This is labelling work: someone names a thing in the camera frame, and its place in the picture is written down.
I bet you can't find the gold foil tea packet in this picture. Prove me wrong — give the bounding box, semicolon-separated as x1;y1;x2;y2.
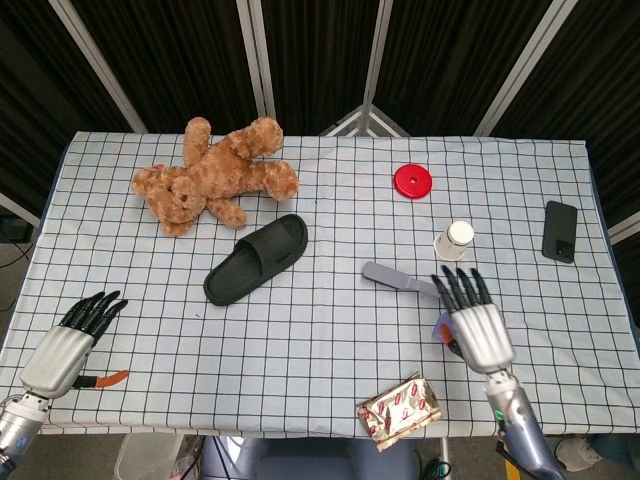
355;370;444;454

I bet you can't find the black smartphone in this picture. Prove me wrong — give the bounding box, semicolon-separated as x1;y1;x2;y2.
541;200;579;264

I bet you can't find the thin black floor cable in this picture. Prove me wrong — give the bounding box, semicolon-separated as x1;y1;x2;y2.
0;242;32;272

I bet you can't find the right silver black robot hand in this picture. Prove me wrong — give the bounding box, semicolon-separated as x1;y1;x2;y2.
430;265;516;375

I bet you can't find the grey metal screen foot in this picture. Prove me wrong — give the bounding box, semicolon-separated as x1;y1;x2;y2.
319;104;411;137

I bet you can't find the purple cube block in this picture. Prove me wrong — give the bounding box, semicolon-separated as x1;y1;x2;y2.
431;310;456;346

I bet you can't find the clear plastic container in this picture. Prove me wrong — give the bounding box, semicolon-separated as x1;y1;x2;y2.
113;432;186;480

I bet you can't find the grey metal screen frame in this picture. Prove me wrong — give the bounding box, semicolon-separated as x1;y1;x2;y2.
473;0;571;137
48;0;149;134
360;0;396;121
235;0;277;121

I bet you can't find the red plastic disc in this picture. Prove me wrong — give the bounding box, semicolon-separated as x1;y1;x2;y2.
392;163;436;200

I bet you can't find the white paper cup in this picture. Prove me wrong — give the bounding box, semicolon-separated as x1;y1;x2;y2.
432;220;475;262

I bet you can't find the black fabric screen panel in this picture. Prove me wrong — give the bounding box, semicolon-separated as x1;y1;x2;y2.
374;0;554;137
262;0;381;136
0;0;132;216
492;0;640;226
69;0;266;135

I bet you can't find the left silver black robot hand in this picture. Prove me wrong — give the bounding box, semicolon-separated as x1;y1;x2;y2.
18;290;130;401

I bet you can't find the brown teddy bear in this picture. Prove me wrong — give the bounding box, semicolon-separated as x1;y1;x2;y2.
129;115;301;238

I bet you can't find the black rubber slipper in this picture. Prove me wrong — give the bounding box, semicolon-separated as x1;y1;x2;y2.
203;214;310;307

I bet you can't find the black box on floor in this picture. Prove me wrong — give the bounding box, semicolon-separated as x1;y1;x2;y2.
0;215;34;245

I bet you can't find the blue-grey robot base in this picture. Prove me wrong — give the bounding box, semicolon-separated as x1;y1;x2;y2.
199;434;419;480

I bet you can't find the white sneaker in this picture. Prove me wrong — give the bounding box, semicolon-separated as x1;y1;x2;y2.
557;438;604;472

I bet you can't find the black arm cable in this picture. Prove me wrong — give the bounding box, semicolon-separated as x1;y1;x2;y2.
494;424;529;471

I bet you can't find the white black checkered tablecloth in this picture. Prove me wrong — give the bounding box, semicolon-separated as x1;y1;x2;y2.
0;130;640;441

